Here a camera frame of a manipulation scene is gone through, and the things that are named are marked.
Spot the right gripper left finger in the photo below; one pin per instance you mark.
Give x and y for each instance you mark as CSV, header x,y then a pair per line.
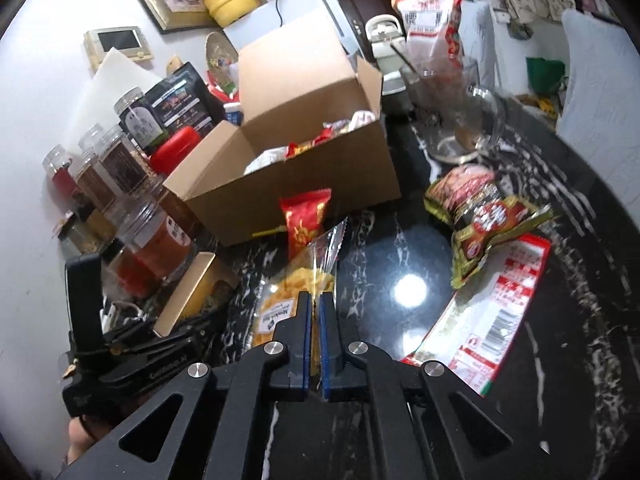
x,y
299,348

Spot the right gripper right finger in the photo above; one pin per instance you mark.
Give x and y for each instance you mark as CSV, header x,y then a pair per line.
x,y
331,349

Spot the waffle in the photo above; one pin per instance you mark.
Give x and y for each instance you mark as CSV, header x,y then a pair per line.
x,y
312,270

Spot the gold chocolate box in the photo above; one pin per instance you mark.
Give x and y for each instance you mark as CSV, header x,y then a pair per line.
x,y
207,276

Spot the small red candy packet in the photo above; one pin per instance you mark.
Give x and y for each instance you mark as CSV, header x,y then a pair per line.
x,y
304,214

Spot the long red white packet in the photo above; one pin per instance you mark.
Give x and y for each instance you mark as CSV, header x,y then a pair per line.
x,y
476,329

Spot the white patterned bread packet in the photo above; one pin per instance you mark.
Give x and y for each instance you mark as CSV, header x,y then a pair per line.
x,y
267,158

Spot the red gold snack packet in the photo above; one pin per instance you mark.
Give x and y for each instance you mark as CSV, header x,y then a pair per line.
x,y
295,149

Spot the brown gold snack packet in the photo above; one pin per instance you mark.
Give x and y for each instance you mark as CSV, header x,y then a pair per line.
x,y
481,216

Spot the pink cone snack packet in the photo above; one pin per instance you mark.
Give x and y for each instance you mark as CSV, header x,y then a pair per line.
x,y
360,119

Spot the person's left hand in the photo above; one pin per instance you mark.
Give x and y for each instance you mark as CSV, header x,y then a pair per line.
x,y
84,432

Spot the yellow green lollipop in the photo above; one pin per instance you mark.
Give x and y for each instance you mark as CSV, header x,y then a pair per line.
x,y
279,229

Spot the brown label spice jar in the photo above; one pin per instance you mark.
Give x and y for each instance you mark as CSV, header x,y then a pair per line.
x,y
116,154

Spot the red label spice jar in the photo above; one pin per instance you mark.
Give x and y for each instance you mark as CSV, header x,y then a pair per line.
x,y
56,164

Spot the open cardboard box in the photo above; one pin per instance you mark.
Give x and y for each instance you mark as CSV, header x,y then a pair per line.
x,y
293,81

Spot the red canister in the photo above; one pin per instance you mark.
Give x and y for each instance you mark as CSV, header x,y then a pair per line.
x,y
174,151

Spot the blue white tube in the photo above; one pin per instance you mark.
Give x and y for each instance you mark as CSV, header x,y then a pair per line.
x,y
234,114

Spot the mulberry jar dark label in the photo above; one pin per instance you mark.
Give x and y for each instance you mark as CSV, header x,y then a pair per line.
x,y
137,115

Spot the black stand-up pouch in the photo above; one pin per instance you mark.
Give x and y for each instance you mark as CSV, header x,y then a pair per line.
x,y
183,99

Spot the glass mug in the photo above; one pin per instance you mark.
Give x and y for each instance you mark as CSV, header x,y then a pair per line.
x,y
457,117

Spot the woven round fan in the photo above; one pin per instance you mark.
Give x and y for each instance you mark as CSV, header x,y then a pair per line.
x,y
221,58

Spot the white kettle bottle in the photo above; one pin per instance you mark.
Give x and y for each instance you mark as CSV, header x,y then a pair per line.
x,y
385,37

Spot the white mini fridge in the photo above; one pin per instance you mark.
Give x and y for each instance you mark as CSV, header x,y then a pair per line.
x,y
326,15

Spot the large cashew nut bag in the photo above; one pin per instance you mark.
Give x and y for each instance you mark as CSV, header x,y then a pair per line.
x,y
432,30

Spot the light blue chair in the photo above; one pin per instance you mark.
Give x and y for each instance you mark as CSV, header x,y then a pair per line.
x,y
600,119

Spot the wall intercom panel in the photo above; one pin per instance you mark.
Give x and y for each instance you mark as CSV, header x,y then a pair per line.
x,y
128,40

